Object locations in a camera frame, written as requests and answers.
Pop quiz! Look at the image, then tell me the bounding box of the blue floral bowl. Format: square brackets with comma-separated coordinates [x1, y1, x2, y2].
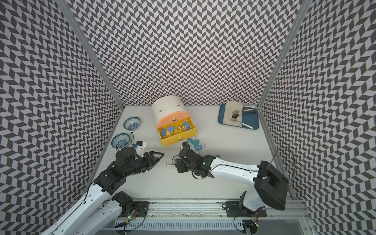
[123, 117, 141, 131]
[111, 133, 130, 149]

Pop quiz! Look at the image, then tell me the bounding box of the aluminium corner post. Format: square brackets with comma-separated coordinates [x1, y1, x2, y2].
[55, 0, 124, 110]
[257, 0, 313, 109]

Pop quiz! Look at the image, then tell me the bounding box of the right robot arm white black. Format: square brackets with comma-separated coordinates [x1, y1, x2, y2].
[172, 147, 289, 216]

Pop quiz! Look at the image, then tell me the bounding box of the green binder clip top right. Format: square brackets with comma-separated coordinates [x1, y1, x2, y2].
[193, 139, 207, 147]

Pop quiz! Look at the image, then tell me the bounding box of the yellow drawer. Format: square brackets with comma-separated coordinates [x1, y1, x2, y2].
[158, 117, 197, 146]

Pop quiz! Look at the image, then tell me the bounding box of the aluminium corner post right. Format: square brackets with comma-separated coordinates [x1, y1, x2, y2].
[257, 0, 313, 109]

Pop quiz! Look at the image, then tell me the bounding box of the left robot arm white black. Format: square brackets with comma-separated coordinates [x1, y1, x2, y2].
[43, 147, 164, 235]

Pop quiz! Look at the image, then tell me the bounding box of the blue floral bowl far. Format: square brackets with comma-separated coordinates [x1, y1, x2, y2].
[123, 117, 141, 131]

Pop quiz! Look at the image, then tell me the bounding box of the teal handled spoon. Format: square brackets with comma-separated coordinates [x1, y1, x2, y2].
[232, 111, 257, 118]

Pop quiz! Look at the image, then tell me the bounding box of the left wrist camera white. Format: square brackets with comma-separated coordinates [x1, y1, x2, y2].
[133, 141, 147, 157]

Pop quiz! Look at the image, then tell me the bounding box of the teal blue tray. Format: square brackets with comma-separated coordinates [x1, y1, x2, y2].
[217, 104, 260, 130]

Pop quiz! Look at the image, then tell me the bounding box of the pink handled spoon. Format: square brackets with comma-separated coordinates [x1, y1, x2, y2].
[232, 108, 254, 114]

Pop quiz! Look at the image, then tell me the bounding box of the beige folded cloth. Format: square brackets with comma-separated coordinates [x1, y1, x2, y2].
[222, 101, 243, 127]

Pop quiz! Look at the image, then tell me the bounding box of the white handled spoon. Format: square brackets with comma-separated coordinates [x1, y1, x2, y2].
[230, 118, 254, 129]

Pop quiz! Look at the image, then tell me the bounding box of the cream round drawer cabinet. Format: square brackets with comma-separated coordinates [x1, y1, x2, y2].
[151, 96, 188, 124]

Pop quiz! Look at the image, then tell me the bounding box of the aluminium front rail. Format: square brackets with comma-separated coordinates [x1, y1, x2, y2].
[67, 199, 309, 221]

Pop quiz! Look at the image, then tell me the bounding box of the aluminium corner post left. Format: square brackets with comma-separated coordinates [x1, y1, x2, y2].
[55, 0, 124, 110]

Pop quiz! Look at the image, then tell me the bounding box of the orange pink top drawer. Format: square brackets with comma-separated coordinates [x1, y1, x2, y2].
[157, 111, 190, 128]

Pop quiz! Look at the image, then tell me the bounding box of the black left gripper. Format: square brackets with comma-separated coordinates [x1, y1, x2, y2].
[124, 150, 165, 177]

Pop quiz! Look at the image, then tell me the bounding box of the blue floral bowl near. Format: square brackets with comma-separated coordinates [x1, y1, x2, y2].
[111, 133, 130, 149]

